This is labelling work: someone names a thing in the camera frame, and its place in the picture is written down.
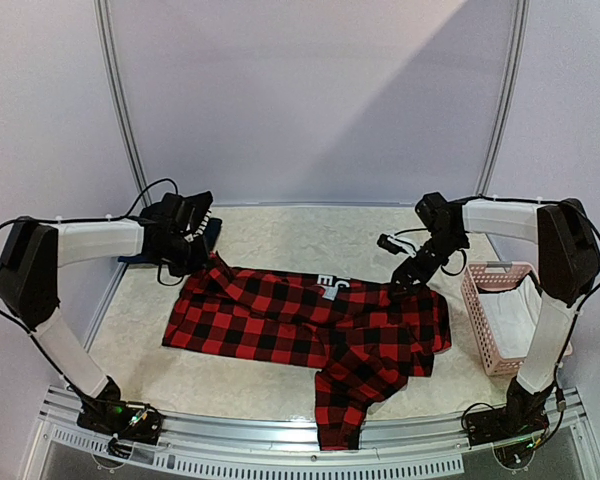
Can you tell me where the pink plastic laundry basket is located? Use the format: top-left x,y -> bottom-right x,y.
461,261 -> 576,391

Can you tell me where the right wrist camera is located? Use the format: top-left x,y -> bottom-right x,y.
376,233 -> 416,255

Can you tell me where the aluminium corner post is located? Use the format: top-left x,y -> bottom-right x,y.
474,0 -> 530,195
94,0 -> 151,206

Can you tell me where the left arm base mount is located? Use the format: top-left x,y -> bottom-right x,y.
76,398 -> 165,445

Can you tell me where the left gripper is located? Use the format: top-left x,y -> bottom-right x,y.
157,234 -> 212,277

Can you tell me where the red black plaid shirt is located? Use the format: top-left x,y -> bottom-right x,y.
162,254 -> 452,451

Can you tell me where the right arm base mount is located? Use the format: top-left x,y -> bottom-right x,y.
460,399 -> 567,450

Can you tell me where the folded black garment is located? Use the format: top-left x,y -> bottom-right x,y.
138,191 -> 213,238

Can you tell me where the aluminium front rail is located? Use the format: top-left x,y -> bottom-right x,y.
21,387 -> 600,479

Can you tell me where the left aluminium corner post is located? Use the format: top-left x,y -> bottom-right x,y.
94,0 -> 151,206

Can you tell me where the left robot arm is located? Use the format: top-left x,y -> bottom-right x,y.
0,191 -> 213,434

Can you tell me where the folded navy blue garment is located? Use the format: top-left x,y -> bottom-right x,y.
117,217 -> 222,265

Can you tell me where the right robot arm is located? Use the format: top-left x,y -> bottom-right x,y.
389,192 -> 600,436

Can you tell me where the right aluminium corner post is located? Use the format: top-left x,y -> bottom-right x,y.
474,0 -> 530,195

